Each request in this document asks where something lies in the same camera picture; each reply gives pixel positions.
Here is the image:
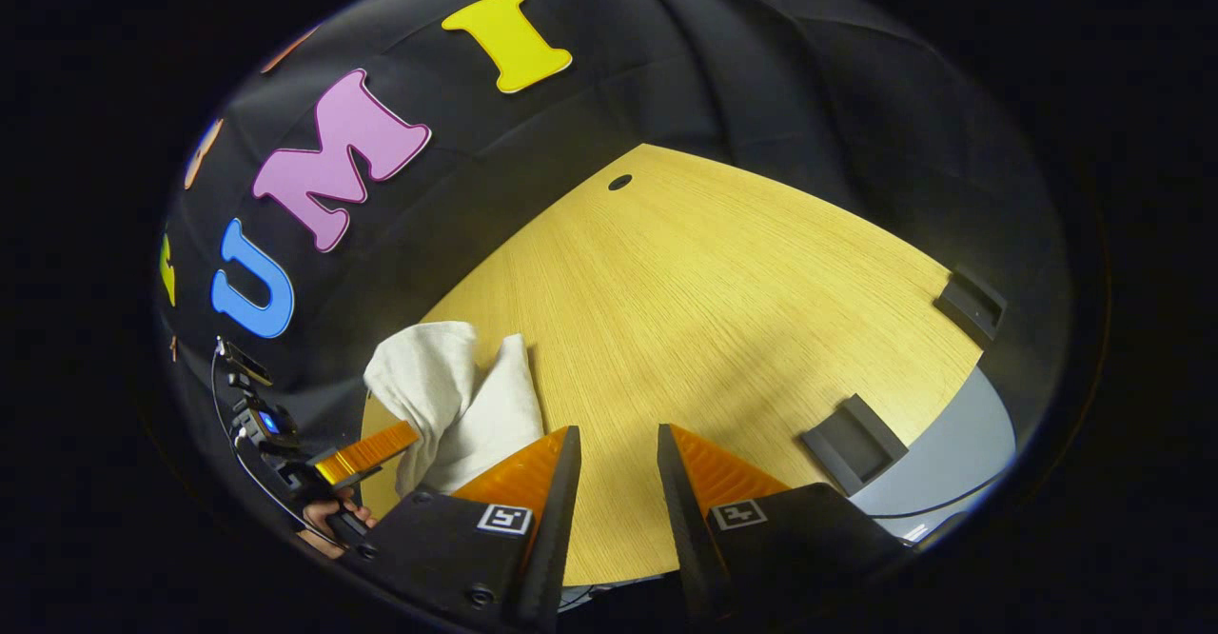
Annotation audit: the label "black table edge bracket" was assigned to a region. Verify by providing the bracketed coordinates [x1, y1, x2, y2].
[935, 267, 1008, 342]
[801, 394, 911, 498]

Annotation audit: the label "black backdrop cloth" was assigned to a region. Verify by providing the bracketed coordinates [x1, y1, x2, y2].
[157, 0, 1076, 483]

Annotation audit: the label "black floor cable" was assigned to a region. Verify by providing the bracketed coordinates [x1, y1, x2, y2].
[868, 470, 1002, 523]

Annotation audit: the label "white jeans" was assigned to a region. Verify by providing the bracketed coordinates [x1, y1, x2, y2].
[363, 320, 546, 499]

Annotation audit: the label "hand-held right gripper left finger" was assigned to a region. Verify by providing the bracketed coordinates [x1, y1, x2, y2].
[350, 425, 583, 633]

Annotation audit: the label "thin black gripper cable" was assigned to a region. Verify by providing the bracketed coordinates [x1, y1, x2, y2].
[209, 337, 339, 549]

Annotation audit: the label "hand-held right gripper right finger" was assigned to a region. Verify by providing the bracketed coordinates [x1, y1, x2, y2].
[657, 423, 913, 633]

